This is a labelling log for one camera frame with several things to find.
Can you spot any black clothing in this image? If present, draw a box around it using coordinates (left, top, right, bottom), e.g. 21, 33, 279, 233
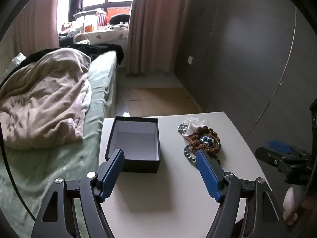
71, 43, 124, 64

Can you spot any grey-green bead bracelet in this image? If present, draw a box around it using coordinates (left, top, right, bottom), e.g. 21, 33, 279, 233
183, 144, 199, 164

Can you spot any beige blanket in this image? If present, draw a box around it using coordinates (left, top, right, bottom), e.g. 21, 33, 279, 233
0, 48, 93, 151

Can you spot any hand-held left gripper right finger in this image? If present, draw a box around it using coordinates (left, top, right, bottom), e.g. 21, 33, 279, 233
196, 149, 288, 238

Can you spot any orange box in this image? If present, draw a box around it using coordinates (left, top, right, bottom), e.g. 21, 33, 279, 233
106, 7, 131, 26

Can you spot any black cardboard box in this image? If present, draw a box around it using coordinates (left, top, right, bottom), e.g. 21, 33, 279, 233
105, 116, 161, 174

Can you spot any pink curtain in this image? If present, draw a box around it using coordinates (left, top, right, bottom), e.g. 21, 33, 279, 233
12, 0, 60, 63
126, 0, 196, 77

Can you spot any clear plastic bag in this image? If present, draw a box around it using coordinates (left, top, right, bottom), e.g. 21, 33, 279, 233
182, 116, 209, 135

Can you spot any blue bead bracelet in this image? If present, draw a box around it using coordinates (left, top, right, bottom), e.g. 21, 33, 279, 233
201, 135, 216, 147

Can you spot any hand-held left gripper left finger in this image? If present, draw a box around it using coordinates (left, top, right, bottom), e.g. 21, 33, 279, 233
31, 149, 125, 238

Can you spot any dark grey wardrobe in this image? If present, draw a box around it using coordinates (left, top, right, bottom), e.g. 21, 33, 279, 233
173, 0, 317, 154

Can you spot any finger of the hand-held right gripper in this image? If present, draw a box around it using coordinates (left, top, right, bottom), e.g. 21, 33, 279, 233
269, 140, 307, 159
255, 147, 291, 173

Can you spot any brown wooden bead bracelet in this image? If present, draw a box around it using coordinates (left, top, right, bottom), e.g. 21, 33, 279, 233
192, 126, 222, 165

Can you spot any bed with green sheet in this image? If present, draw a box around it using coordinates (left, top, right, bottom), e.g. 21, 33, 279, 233
0, 50, 118, 228

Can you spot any dark and green bead bracelet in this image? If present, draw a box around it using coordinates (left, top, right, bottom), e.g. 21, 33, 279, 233
177, 123, 189, 136

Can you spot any person's right hand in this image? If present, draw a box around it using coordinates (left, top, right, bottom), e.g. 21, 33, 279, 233
284, 186, 310, 225

